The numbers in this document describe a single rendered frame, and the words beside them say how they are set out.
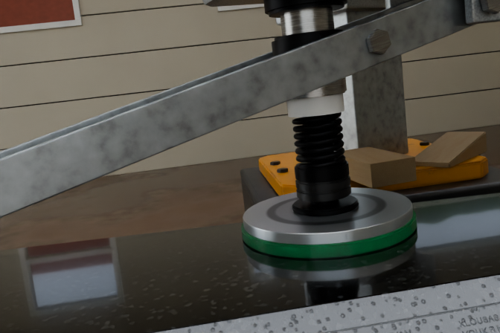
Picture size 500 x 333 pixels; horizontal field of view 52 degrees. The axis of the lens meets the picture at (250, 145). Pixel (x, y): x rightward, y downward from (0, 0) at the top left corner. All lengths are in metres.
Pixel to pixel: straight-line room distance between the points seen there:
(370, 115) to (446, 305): 0.85
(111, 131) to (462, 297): 0.36
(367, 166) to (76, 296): 0.66
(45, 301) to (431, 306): 0.38
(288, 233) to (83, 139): 0.24
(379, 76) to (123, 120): 0.91
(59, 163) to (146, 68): 6.13
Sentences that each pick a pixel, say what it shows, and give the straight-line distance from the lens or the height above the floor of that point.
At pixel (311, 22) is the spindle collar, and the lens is 0.62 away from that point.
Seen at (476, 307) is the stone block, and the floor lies 0.80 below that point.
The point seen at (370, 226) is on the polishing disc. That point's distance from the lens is 0.58.
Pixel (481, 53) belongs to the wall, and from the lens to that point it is 7.68.
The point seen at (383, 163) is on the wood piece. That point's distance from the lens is 1.06.
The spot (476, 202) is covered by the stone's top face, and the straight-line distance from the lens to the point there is 0.77.
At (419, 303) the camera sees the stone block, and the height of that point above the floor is 0.81.
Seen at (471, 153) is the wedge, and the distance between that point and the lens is 1.31.
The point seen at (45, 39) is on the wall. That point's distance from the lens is 6.84.
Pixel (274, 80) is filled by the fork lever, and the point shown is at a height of 1.02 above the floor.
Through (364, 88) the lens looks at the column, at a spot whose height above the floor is 0.97.
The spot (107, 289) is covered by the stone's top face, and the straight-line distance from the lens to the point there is 0.58.
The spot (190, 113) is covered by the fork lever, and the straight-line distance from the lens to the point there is 0.53.
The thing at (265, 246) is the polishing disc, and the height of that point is 0.83.
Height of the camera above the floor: 1.02
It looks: 7 degrees down
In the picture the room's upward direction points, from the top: 7 degrees counter-clockwise
